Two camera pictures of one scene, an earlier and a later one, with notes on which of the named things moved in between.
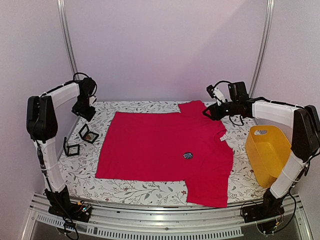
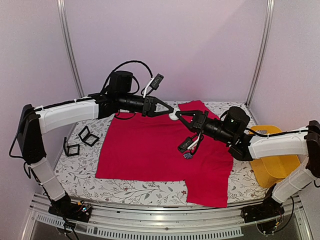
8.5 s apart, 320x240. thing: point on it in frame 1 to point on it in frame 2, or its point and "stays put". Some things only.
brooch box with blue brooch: [71, 150] stays put
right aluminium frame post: [263, 47] stays put
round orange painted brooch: [89, 136] to [172, 116]
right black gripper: [216, 115] to [198, 123]
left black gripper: [88, 115] to [152, 112]
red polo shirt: [186, 146] stays put
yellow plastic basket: [267, 146] stays put
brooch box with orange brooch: [87, 135] stays put
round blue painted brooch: [188, 155] stays put
